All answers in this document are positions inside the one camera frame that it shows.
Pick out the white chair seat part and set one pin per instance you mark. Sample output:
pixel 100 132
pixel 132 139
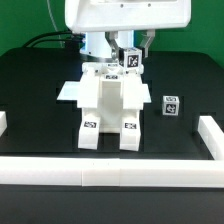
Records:
pixel 110 107

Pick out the white chair backrest frame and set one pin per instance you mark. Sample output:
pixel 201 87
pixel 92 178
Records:
pixel 90 89

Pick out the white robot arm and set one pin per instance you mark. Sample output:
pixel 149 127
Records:
pixel 97 46

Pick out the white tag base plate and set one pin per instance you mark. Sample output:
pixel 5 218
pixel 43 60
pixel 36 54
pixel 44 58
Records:
pixel 69 92

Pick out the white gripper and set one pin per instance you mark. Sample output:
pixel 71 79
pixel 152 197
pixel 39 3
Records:
pixel 111 16

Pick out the white front rail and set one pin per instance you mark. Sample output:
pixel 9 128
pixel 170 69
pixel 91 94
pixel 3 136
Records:
pixel 111 172

